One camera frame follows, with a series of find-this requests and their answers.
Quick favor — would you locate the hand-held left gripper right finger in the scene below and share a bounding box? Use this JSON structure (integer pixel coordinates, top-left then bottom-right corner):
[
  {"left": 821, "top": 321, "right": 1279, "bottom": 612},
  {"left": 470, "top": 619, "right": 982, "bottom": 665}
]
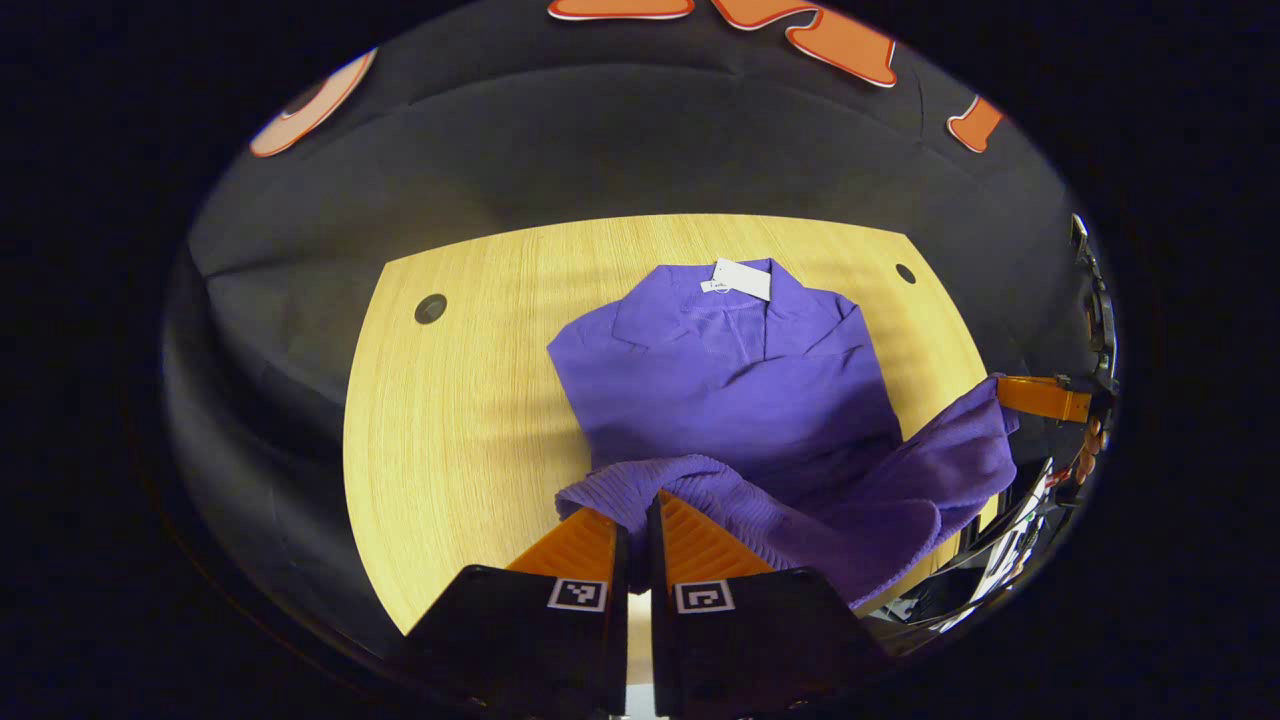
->
[{"left": 645, "top": 490, "right": 891, "bottom": 719}]

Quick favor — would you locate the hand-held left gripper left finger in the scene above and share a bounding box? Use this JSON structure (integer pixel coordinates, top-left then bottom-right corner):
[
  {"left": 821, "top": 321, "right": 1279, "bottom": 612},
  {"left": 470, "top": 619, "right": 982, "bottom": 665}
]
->
[{"left": 395, "top": 505, "right": 631, "bottom": 719}]

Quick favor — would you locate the purple knit garment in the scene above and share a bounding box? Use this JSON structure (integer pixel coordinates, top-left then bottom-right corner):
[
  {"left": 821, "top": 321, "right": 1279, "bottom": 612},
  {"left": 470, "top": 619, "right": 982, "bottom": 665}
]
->
[{"left": 547, "top": 258, "right": 1021, "bottom": 609}]

